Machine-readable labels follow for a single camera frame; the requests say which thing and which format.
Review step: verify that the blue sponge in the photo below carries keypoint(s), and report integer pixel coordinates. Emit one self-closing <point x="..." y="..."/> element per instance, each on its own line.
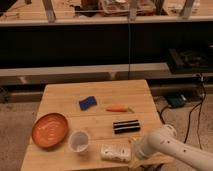
<point x="87" y="103"/>

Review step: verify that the black case on shelf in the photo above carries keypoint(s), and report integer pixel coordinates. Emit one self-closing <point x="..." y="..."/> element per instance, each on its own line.
<point x="188" y="62"/>

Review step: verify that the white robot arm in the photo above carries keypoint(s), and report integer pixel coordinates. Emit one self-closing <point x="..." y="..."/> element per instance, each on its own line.
<point x="163" y="140"/>

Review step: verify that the orange ceramic bowl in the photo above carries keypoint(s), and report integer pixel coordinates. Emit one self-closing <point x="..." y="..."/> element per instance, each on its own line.
<point x="49" y="130"/>

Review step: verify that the long wooden shelf bench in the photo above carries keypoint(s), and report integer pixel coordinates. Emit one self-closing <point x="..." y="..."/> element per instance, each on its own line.
<point x="61" y="12"/>

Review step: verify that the orange carrot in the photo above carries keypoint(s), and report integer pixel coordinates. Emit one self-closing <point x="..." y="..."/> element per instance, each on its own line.
<point x="117" y="109"/>

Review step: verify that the clear plastic cup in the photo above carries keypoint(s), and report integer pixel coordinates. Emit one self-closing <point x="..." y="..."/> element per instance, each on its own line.
<point x="78" y="142"/>

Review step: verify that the wooden table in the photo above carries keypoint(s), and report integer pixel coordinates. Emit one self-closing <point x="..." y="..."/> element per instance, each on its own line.
<point x="96" y="121"/>

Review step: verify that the blue power adapter box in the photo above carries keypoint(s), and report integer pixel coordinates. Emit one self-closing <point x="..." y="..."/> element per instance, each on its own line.
<point x="175" y="100"/>

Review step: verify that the cluttered items on bench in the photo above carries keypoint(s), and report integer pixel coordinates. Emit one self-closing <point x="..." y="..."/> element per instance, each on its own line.
<point x="115" y="7"/>

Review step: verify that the black striped eraser block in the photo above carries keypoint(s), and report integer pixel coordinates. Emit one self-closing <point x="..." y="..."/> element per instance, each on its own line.
<point x="126" y="126"/>

